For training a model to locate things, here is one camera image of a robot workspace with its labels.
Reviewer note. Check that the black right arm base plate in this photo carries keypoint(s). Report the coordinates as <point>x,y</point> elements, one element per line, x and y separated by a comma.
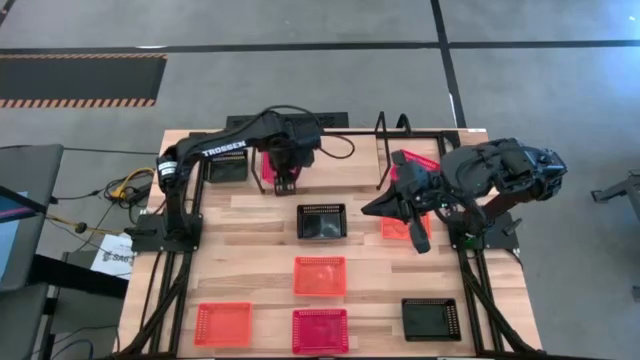
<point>505,241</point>

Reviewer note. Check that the black slotted plastic basket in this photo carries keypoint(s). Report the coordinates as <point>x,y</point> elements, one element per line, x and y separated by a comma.
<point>227,167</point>
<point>321,222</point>
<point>431,320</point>

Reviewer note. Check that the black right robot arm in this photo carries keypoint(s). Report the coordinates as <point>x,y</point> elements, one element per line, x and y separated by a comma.
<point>500,165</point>

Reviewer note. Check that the grey stand leg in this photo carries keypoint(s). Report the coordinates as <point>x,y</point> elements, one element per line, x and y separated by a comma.
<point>620,189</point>

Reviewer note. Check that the black bent metal bracket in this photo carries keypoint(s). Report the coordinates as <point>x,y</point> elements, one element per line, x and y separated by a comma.
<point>404,120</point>

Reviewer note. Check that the black metal wooden board shelf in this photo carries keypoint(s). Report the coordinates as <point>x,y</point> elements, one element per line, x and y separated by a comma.
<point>340,172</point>

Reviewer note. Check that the white printed paper sheet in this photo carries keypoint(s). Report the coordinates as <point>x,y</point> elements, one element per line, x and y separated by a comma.
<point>112,257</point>

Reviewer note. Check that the colourful computer screen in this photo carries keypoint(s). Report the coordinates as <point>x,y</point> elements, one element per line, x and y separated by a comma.
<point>7,235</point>

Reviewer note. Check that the orange slotted plastic basket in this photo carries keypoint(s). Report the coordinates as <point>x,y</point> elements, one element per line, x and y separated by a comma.
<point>395,230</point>
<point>223,324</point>
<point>320,276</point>

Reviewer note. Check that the black slotted bar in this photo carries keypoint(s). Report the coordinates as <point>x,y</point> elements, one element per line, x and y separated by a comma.
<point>240,121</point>

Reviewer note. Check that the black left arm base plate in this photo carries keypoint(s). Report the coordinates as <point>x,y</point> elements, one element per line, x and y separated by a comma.
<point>150,240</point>

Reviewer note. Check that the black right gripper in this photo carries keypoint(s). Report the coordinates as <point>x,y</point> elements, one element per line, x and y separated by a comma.
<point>417,192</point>

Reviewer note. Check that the black hazard striped floor mat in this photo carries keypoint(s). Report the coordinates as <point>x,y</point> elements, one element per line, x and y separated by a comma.
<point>75,80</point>

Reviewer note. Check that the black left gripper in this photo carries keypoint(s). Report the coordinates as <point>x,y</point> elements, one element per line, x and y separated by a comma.
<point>295,157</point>

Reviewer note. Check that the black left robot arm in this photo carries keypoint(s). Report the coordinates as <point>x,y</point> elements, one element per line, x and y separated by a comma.
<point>225,145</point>

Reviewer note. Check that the black horizontal beam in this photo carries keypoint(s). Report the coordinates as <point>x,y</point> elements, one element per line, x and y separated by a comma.
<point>75,277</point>

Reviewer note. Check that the grey side table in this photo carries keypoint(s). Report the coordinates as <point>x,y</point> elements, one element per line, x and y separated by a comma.
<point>35,170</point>

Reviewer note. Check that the red slotted plastic basket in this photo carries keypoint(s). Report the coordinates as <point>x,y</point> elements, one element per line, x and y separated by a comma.
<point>267,172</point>
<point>424,160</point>
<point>320,331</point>

